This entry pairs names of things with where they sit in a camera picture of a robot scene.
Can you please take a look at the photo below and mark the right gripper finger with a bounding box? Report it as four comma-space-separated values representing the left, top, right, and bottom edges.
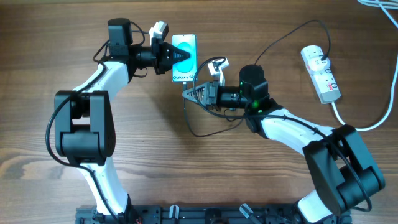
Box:
187, 83, 206, 93
182, 92, 206, 106

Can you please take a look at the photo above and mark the turquoise screen smartphone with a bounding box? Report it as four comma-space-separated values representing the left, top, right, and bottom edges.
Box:
172, 34, 197, 83

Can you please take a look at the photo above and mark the black USB charging cable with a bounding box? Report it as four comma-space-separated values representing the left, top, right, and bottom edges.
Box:
182, 19, 331, 138

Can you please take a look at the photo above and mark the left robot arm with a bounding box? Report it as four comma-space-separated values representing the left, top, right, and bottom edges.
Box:
47, 18, 197, 220

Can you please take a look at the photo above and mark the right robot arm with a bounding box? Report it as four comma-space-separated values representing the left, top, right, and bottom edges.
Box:
182, 65, 386, 223

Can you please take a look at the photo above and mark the white power strip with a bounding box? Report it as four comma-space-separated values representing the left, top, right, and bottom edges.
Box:
301, 45, 341, 104

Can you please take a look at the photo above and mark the white USB wall charger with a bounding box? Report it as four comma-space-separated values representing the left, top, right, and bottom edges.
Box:
306, 57, 330, 73

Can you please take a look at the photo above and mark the white power strip cord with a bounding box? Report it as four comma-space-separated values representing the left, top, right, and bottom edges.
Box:
330, 0, 398, 132

